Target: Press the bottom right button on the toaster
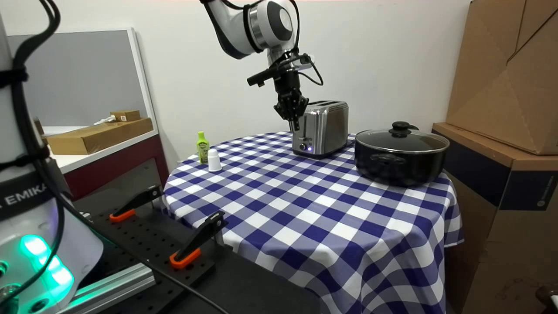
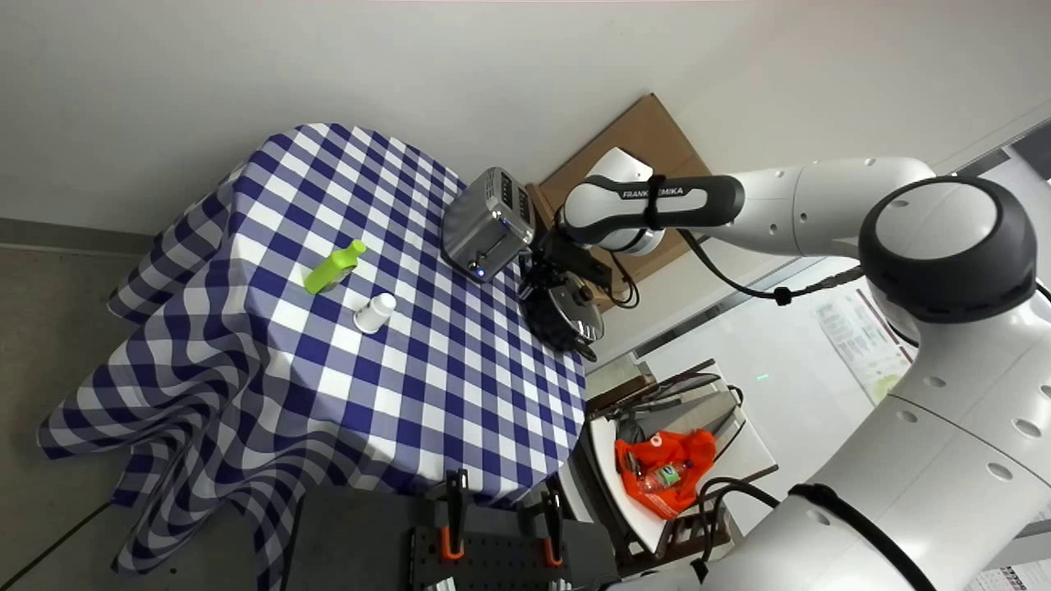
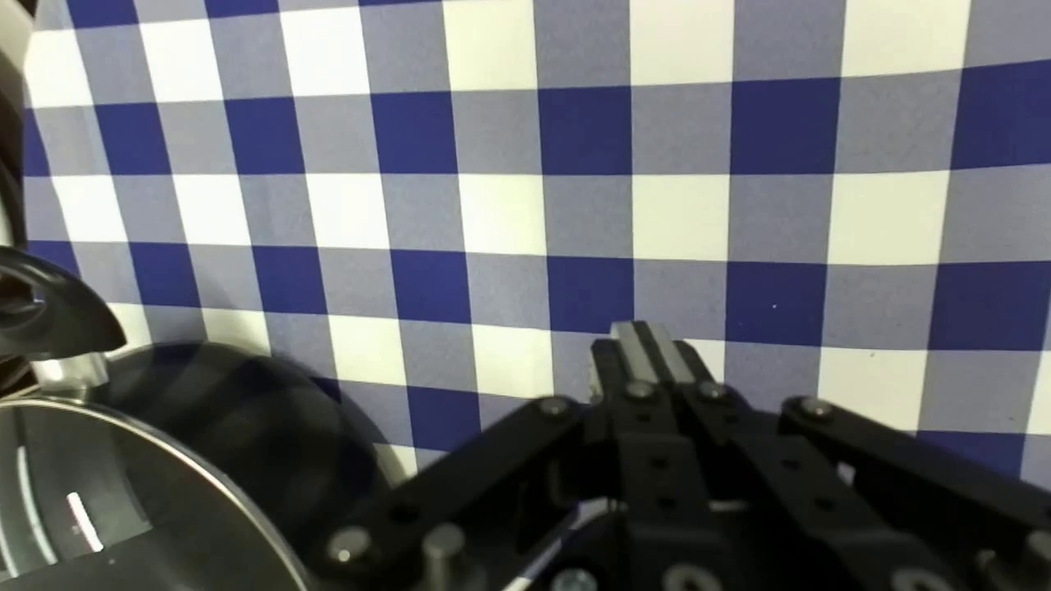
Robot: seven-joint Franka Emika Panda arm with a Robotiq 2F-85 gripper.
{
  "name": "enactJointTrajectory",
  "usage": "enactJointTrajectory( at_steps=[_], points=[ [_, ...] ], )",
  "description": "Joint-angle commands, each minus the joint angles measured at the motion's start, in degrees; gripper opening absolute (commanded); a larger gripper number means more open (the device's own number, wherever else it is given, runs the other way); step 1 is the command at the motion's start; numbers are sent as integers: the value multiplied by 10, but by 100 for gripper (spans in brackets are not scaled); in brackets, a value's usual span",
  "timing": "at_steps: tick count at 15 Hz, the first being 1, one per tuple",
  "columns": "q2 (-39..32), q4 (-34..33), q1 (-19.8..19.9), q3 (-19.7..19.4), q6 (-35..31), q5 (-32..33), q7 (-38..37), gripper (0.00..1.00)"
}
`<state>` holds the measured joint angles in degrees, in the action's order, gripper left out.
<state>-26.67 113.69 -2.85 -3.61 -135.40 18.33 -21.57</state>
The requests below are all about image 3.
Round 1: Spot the black pot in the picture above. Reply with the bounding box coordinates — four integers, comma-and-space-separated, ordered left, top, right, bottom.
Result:
99, 340, 411, 591

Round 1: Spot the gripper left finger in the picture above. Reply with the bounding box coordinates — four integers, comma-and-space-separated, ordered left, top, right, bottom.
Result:
316, 322, 727, 591

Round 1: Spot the blue white checkered cloth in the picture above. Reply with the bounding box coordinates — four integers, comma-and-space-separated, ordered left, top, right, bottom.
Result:
18, 0, 1051, 493

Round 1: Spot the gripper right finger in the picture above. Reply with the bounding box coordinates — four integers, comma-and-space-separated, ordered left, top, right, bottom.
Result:
654, 323, 1051, 591

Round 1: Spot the glass pot lid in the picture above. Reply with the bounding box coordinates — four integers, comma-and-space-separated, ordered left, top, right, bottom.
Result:
0, 246, 309, 591

